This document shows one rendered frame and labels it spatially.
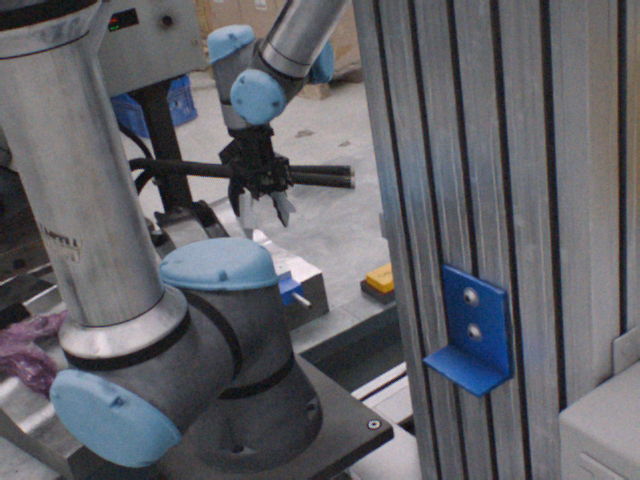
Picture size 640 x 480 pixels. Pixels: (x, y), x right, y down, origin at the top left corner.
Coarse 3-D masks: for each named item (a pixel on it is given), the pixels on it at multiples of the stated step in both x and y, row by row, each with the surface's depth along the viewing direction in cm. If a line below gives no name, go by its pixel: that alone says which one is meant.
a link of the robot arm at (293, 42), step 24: (288, 0) 112; (312, 0) 109; (336, 0) 109; (288, 24) 112; (312, 24) 111; (336, 24) 113; (264, 48) 116; (288, 48) 113; (312, 48) 114; (264, 72) 116; (288, 72) 115; (240, 96) 117; (264, 96) 116; (288, 96) 119; (264, 120) 118
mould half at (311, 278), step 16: (224, 208) 179; (176, 224) 176; (192, 224) 175; (224, 224) 176; (176, 240) 172; (192, 240) 172; (256, 240) 174; (272, 256) 167; (288, 256) 165; (304, 272) 158; (320, 272) 157; (304, 288) 156; (320, 288) 158; (320, 304) 160; (288, 320) 157; (304, 320) 159
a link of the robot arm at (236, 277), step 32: (192, 256) 88; (224, 256) 87; (256, 256) 86; (192, 288) 83; (224, 288) 83; (256, 288) 85; (224, 320) 82; (256, 320) 85; (256, 352) 87; (288, 352) 91
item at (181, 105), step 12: (168, 96) 519; (180, 96) 524; (192, 96) 532; (120, 108) 523; (132, 108) 512; (180, 108) 527; (192, 108) 533; (120, 120) 531; (132, 120) 520; (180, 120) 530; (144, 132) 514
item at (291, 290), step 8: (280, 264) 157; (280, 272) 154; (288, 272) 154; (280, 280) 154; (288, 280) 154; (280, 288) 152; (288, 288) 151; (296, 288) 151; (288, 296) 151; (296, 296) 150; (288, 304) 152; (304, 304) 147
